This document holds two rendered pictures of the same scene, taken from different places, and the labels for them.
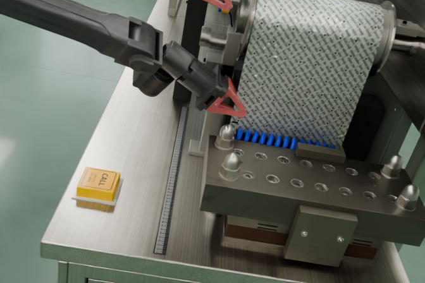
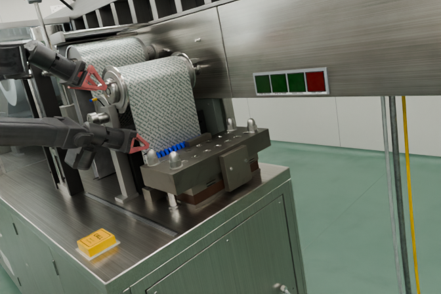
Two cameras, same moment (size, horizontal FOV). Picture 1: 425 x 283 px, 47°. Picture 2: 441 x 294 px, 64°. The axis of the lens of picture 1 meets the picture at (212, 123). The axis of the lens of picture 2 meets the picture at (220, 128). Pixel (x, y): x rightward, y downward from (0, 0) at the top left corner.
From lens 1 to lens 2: 0.45 m
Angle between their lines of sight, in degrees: 38
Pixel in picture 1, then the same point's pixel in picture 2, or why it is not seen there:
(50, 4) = (8, 122)
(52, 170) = not seen: outside the picture
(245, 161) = not seen: hidden behind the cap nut
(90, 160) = (69, 244)
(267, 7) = (127, 75)
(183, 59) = (100, 128)
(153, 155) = (104, 216)
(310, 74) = (167, 102)
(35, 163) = not seen: outside the picture
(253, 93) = (146, 130)
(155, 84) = (89, 156)
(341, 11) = (161, 63)
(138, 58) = (79, 135)
